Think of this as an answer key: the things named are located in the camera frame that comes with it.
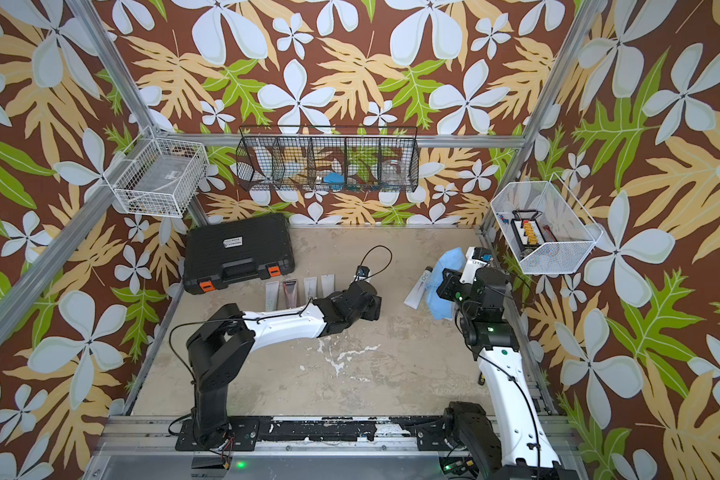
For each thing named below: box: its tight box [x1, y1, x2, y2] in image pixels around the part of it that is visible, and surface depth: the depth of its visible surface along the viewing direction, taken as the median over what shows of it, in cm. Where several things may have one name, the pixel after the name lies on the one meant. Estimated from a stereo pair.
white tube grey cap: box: [404, 266, 433, 310], surface depth 103 cm
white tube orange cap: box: [321, 274, 335, 298], surface depth 104 cm
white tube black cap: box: [304, 276, 318, 298], surface depth 104 cm
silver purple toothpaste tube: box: [283, 280, 297, 309], surface depth 103 cm
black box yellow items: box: [510, 209, 546, 259], surface depth 85 cm
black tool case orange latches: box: [183, 214, 295, 295], surface depth 104 cm
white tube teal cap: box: [265, 281, 279, 312], surface depth 103 cm
